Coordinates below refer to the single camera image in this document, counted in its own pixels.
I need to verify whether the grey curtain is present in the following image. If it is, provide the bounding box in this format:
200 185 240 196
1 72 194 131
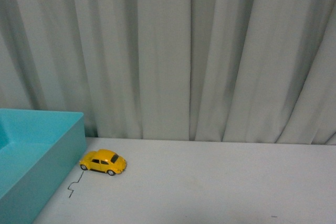
1 0 335 145

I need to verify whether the turquoise plastic bin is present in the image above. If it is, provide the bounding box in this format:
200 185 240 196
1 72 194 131
1 109 87 223

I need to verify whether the yellow beetle toy car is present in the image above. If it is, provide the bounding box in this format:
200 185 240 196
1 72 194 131
79 149 127 176

